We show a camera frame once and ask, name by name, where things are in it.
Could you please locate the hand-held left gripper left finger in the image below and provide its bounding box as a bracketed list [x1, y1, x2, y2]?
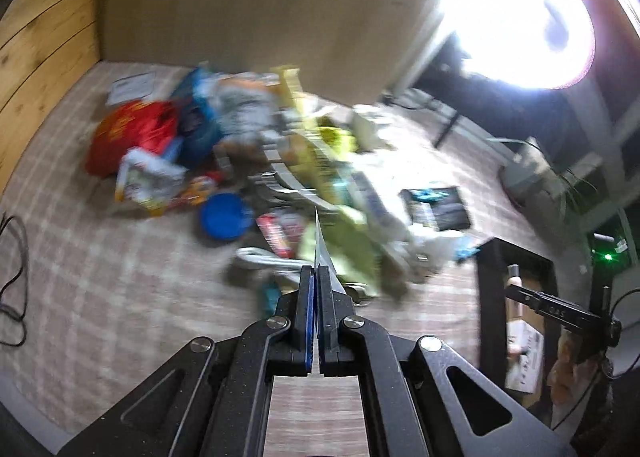
[57, 264, 319, 457]

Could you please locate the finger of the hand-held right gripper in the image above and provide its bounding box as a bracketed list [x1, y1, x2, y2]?
[504, 283, 546, 313]

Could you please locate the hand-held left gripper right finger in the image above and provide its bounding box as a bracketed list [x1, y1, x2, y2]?
[318, 266, 581, 457]

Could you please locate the black tray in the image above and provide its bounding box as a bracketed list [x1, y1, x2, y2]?
[477, 236, 560, 408]

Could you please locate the person's right hand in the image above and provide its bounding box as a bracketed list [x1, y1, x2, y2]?
[546, 329, 586, 403]

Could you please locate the white printed pack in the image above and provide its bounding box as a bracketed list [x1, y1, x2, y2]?
[504, 319, 546, 394]

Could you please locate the green cloth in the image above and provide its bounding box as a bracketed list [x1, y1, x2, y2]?
[295, 204, 383, 295]

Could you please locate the red printed packet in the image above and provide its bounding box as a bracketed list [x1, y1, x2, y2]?
[255, 212, 302, 259]

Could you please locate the white crumpled plastic bag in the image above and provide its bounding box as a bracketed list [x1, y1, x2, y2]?
[350, 157, 483, 288]

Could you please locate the black packet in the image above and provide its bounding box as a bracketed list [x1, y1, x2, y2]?
[401, 184, 463, 210]
[407, 202, 472, 232]

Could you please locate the grey potted plant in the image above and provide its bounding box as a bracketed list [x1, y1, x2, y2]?
[492, 134, 608, 218]

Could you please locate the blue round lid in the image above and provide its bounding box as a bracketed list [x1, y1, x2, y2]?
[199, 192, 252, 241]

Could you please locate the grey ribbed object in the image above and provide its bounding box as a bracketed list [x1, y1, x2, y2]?
[247, 147, 346, 213]

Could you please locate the yellow-green bag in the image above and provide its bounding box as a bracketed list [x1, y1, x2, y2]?
[295, 124, 361, 203]

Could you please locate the white box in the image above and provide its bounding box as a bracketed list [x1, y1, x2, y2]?
[350, 107, 396, 153]

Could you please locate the colourful printed white packet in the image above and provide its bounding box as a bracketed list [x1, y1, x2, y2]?
[114, 147, 187, 217]

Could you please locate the blue plastic bag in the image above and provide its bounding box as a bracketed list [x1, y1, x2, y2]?
[170, 68, 225, 169]

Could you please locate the grey patterned pouch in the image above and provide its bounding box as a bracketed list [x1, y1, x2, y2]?
[212, 74, 283, 140]

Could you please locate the red plastic bag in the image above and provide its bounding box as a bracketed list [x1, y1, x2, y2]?
[84, 100, 180, 179]

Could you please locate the white paper sheet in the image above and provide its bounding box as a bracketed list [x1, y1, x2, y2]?
[106, 72, 154, 106]

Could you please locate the beige board panel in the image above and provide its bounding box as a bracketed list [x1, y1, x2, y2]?
[97, 0, 443, 105]

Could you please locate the white cord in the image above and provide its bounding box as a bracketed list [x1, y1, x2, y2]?
[231, 246, 307, 284]

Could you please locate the ring light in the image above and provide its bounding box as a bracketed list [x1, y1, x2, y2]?
[435, 0, 598, 90]

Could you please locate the black cable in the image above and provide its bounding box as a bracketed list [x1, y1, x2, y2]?
[0, 212, 30, 349]

